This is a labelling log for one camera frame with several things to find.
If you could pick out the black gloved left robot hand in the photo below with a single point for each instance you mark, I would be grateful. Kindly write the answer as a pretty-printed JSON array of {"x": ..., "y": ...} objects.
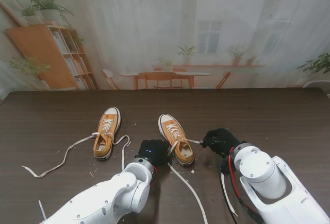
[{"x": 154, "y": 153}]

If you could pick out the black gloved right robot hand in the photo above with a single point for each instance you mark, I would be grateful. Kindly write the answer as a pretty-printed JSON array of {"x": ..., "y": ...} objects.
[{"x": 221, "y": 140}]

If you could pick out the yellow canvas sneaker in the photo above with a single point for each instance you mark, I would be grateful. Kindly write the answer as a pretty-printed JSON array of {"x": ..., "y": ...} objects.
[
  {"x": 103, "y": 152},
  {"x": 185, "y": 154}
]

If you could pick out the white zip tie left arm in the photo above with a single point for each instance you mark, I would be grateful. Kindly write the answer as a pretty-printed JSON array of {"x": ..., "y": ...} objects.
[{"x": 42, "y": 209}]

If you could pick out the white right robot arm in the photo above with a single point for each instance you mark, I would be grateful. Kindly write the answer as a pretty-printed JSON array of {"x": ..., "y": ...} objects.
[{"x": 260, "y": 172}]

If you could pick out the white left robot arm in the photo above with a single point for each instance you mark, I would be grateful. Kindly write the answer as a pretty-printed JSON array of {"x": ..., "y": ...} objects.
[{"x": 103, "y": 200}]

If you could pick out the printed room scene backdrop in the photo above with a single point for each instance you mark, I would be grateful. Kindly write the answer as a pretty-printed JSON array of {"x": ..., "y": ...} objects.
[{"x": 141, "y": 28}]

